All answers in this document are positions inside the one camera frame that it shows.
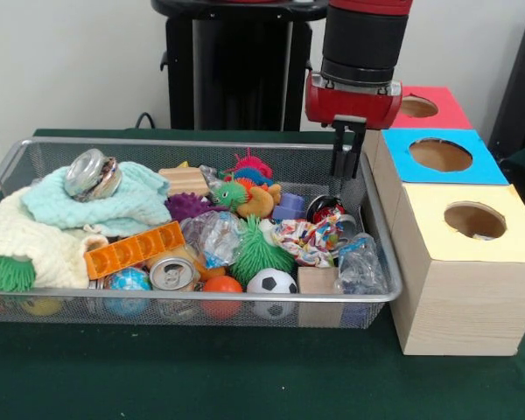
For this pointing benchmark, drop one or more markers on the crushed silver can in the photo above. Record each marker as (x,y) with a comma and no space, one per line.
(85,172)

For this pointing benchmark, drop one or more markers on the orange foam ball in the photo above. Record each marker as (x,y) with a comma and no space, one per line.
(222,285)

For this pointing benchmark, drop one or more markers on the silver soda can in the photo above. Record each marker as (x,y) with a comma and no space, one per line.
(172,273)

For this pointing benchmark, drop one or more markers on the wooden box with three holes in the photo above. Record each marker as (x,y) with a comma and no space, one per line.
(464,306)

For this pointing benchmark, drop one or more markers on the green furry monster toy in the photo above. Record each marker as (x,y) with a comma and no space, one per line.
(258,251)

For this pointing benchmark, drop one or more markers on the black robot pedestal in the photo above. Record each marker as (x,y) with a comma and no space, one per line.
(245,65)

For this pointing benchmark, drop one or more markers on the orange plastic block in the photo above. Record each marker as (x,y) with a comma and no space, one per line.
(131,251)

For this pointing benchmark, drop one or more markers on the black and white soccer ball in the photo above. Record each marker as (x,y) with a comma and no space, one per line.
(271,284)

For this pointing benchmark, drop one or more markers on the silver mesh bin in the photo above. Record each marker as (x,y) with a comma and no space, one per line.
(315,175)

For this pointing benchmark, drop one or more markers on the crushed red soda can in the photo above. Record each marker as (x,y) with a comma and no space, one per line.
(326,210)

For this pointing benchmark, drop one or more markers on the colourful spotted cloth toy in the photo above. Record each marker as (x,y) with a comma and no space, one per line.
(481,237)

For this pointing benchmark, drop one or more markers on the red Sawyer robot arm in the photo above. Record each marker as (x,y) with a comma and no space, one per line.
(363,39)

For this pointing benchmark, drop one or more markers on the green spiky ball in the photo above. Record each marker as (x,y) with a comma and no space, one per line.
(9,273)

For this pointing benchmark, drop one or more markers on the crushed clear plastic bottle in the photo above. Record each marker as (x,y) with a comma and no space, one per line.
(361,267)

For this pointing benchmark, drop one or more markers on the cream knitted cloth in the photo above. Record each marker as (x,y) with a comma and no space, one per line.
(26,236)

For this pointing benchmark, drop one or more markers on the mint knitted cloth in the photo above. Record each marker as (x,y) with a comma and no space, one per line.
(127,205)

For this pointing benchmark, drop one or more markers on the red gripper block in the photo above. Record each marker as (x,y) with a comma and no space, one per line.
(354,105)

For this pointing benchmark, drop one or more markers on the confetti print cloth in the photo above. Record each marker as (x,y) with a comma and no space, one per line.
(308,238)

